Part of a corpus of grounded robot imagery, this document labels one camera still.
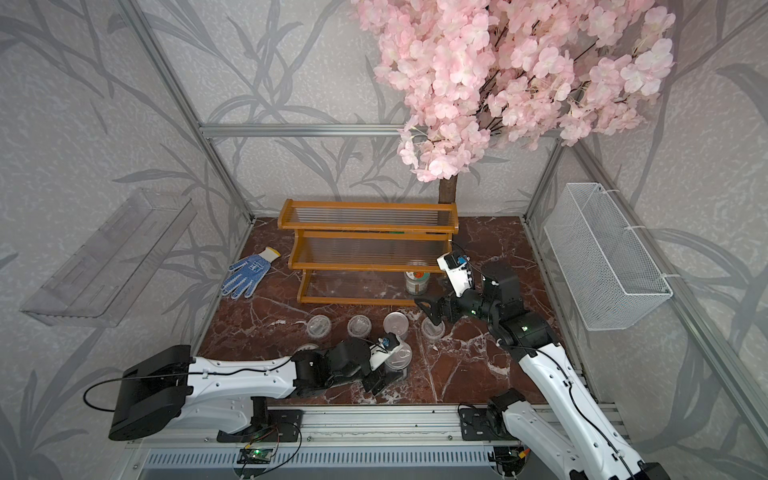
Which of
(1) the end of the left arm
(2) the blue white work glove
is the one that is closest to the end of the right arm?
(1) the end of the left arm

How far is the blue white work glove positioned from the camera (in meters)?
1.01

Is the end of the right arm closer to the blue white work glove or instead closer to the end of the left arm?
the end of the left arm
